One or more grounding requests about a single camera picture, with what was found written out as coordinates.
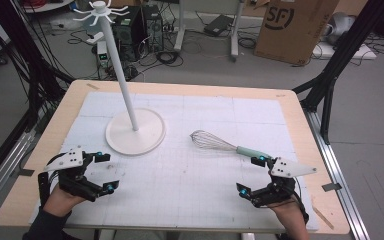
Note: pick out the grey bag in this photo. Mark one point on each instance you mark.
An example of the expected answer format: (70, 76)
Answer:
(341, 25)

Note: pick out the person's left hand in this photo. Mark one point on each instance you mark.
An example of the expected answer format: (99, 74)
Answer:
(60, 203)

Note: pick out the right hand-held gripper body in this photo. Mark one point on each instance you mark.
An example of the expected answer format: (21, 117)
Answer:
(278, 191)

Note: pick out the person's right hand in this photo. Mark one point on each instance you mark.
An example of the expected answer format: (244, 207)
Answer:
(288, 210)

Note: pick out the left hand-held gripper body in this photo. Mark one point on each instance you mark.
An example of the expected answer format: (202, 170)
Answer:
(71, 181)

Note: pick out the white foam board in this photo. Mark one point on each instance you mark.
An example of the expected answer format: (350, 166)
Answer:
(326, 51)

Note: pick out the white metal stand leg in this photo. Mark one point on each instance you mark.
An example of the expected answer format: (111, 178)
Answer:
(180, 30)
(235, 36)

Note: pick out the brown cardboard box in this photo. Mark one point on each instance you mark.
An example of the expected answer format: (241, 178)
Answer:
(296, 33)

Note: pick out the power supply with green display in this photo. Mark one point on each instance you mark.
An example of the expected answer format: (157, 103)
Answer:
(102, 51)

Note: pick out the narrow black computer tower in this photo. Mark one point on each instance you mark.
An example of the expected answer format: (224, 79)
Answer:
(153, 30)

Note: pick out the aluminium rail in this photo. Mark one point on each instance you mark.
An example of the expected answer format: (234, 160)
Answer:
(3, 170)
(333, 166)

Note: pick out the white hook rack stand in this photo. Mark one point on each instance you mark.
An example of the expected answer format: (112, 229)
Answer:
(136, 140)

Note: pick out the white power strip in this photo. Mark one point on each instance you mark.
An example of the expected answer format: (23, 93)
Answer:
(95, 39)

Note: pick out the brown tape strip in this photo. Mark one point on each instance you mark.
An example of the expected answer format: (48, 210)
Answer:
(92, 86)

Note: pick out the flat black laptop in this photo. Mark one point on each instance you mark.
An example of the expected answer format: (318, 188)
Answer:
(218, 25)

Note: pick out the thin wooden stick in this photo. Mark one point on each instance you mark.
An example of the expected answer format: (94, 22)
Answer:
(323, 217)

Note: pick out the white round table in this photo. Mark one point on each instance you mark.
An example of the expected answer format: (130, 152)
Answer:
(46, 6)

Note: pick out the large black computer tower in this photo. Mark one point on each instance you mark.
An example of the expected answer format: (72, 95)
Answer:
(133, 36)

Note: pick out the white grid mat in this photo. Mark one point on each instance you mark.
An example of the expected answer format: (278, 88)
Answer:
(196, 186)

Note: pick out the black tape piece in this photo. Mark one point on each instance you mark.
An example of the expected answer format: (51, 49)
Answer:
(331, 187)
(26, 172)

